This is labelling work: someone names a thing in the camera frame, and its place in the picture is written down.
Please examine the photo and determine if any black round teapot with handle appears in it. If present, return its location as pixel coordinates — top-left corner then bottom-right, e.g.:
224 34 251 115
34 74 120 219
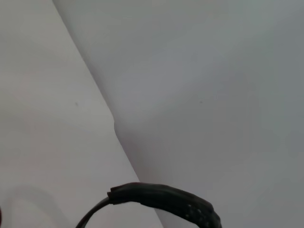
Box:
75 182 222 228

